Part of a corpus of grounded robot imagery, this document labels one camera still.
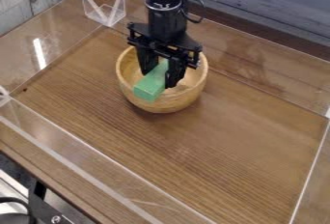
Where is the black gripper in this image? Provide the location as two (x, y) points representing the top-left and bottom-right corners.
(129, 0), (202, 88)

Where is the green rectangular block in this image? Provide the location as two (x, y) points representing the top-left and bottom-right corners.
(133, 59), (167, 102)

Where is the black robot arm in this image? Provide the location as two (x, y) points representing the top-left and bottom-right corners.
(129, 0), (203, 88)

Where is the brown wooden bowl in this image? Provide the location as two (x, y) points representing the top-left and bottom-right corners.
(117, 46), (209, 113)

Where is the clear acrylic front wall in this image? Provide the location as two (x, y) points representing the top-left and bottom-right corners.
(0, 98), (215, 224)

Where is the black metal table bracket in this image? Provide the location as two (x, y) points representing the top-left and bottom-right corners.
(28, 181), (75, 224)

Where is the black cable lower left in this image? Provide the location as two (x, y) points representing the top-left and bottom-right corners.
(0, 197), (36, 224)

